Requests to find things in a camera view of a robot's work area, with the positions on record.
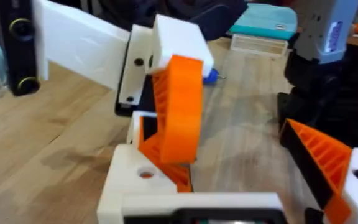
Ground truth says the white slotted box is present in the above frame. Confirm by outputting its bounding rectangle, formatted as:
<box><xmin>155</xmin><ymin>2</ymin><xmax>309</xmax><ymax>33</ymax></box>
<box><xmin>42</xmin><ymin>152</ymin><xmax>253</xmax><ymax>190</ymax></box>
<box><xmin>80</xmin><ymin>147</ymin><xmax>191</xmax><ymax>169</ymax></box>
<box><xmin>230</xmin><ymin>33</ymin><xmax>289</xmax><ymax>58</ymax></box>

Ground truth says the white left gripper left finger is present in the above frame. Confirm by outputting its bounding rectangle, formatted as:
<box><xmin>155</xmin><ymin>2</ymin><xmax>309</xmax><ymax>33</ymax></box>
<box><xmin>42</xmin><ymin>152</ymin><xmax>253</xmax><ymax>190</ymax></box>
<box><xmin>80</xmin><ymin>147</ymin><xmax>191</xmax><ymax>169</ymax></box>
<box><xmin>97</xmin><ymin>144</ymin><xmax>178</xmax><ymax>224</ymax></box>

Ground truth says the white orange left gripper right finger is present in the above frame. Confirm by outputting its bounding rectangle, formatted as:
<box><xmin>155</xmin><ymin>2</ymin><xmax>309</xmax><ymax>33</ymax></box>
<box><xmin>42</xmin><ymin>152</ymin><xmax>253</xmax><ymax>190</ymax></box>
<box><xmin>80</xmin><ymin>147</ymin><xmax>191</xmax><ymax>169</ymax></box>
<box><xmin>279</xmin><ymin>118</ymin><xmax>358</xmax><ymax>224</ymax></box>

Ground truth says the blue electric screwdriver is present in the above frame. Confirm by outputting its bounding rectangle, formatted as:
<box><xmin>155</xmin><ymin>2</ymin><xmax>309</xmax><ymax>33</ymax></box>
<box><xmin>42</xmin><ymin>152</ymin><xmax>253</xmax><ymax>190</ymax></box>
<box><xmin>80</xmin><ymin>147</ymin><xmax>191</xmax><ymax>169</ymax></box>
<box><xmin>202</xmin><ymin>68</ymin><xmax>227</xmax><ymax>85</ymax></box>

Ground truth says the dark fabric bag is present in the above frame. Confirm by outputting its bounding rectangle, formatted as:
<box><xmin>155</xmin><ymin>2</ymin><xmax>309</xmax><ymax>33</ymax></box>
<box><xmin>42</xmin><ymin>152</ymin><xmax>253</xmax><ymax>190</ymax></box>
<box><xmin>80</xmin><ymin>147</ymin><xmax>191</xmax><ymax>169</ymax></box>
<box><xmin>98</xmin><ymin>0</ymin><xmax>249</xmax><ymax>42</ymax></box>

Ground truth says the teal flat box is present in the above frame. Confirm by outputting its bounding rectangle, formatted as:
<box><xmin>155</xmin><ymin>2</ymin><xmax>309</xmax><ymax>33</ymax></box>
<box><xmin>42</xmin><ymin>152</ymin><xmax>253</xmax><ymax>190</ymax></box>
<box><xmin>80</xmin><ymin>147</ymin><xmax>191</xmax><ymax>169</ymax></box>
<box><xmin>228</xmin><ymin>2</ymin><xmax>298</xmax><ymax>41</ymax></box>

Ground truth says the finger of the white orange right gripper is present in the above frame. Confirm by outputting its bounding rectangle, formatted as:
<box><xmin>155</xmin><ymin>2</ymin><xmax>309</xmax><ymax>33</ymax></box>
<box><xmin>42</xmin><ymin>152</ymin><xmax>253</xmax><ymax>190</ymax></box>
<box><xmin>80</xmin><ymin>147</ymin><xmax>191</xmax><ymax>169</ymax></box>
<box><xmin>147</xmin><ymin>14</ymin><xmax>214</xmax><ymax>165</ymax></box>

